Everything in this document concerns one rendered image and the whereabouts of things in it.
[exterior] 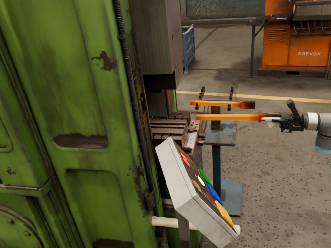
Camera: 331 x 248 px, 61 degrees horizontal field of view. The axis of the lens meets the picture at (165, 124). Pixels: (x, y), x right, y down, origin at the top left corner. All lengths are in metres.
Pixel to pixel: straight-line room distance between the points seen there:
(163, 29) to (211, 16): 7.98
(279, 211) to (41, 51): 2.03
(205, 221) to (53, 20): 0.89
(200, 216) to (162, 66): 0.67
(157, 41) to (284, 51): 3.83
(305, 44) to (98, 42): 4.13
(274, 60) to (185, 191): 4.23
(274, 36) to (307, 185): 2.73
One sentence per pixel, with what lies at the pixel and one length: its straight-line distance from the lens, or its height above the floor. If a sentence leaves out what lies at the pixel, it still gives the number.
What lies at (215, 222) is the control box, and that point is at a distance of 0.96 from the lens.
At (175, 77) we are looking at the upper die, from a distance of 1.32.
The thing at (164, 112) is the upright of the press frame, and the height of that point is 0.95.
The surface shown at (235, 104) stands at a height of 0.96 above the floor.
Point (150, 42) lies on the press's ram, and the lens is 1.24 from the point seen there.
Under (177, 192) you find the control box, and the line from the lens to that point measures 0.90.
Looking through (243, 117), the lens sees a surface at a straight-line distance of 1.51.
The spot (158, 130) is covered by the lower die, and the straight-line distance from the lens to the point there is 1.56.
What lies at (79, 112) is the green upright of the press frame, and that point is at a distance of 1.26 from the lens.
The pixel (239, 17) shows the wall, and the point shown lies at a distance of 9.01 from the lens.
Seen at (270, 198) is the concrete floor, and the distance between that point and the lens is 2.58.
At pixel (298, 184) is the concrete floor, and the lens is 2.75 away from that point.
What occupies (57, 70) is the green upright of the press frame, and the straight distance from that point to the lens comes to 1.22.
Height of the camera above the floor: 1.80
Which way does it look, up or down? 30 degrees down
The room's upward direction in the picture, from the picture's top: 7 degrees counter-clockwise
